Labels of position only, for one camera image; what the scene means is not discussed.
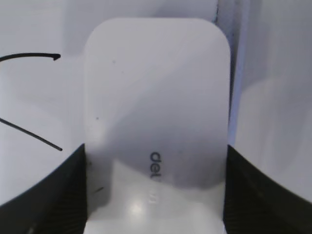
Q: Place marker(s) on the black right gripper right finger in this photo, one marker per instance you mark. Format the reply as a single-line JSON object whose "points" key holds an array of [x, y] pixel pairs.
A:
{"points": [[255, 204]]}

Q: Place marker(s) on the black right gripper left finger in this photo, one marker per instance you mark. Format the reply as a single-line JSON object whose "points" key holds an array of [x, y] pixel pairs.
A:
{"points": [[56, 205]]}

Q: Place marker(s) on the white board eraser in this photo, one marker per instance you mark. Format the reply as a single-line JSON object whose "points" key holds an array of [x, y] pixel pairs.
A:
{"points": [[156, 102]]}

